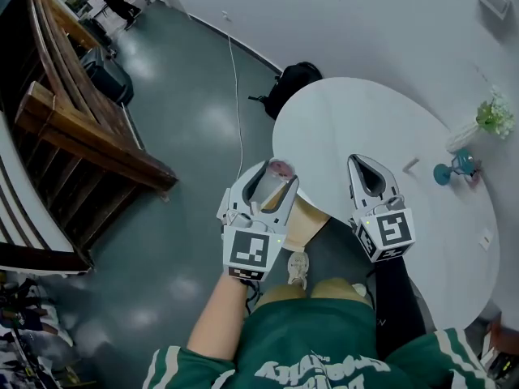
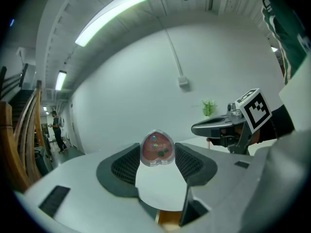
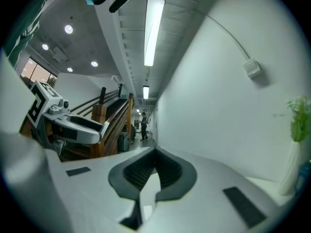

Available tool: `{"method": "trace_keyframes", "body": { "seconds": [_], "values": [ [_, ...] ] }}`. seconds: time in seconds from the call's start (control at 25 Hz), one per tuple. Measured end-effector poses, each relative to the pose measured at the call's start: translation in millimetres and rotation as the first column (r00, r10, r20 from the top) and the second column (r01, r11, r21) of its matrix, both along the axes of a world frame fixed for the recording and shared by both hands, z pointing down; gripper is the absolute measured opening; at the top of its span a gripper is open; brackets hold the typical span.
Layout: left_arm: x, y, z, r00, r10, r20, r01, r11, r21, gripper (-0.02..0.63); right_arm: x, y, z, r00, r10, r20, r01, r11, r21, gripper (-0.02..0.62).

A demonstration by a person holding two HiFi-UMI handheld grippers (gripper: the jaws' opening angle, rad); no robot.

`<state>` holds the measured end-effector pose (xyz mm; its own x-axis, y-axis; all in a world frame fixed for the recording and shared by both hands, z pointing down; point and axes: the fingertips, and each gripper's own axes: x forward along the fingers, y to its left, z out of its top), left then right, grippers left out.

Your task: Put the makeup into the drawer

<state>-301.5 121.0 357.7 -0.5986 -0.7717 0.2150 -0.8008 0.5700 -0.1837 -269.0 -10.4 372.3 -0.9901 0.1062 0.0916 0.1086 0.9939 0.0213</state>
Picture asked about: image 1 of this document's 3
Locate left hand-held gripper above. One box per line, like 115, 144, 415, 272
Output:
217, 160, 300, 283

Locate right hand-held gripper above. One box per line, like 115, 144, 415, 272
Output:
347, 155, 417, 263

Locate small pink cup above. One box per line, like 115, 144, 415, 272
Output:
253, 159, 295, 212

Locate yellow wooden bin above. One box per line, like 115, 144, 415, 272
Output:
237, 160, 328, 254

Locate person's left forearm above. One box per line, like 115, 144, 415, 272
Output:
186, 276, 249, 364

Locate person's right forearm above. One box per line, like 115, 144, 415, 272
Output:
372, 255, 429, 360

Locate white curved table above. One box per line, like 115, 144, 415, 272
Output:
272, 77, 500, 331

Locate person's left white shoe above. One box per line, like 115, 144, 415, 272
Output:
286, 251, 311, 291

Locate teal lantern lamp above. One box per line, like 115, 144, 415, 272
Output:
432, 147, 482, 186

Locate person's khaki trousers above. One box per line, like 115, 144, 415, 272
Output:
253, 277, 374, 311

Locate white ribbed vase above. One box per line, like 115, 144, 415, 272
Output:
444, 119, 482, 153

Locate black backpack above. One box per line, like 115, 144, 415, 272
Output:
247, 61, 324, 121

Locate white green flower bouquet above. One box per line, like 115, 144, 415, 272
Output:
474, 85, 516, 140

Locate person's green shirt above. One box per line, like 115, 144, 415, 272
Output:
141, 297, 494, 389

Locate black floor machine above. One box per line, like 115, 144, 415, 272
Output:
79, 46, 135, 107

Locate cluttered equipment pile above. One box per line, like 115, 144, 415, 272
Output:
0, 273, 78, 389

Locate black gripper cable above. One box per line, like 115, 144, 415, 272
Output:
241, 280, 264, 319

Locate white power cable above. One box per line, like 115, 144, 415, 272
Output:
221, 10, 245, 173

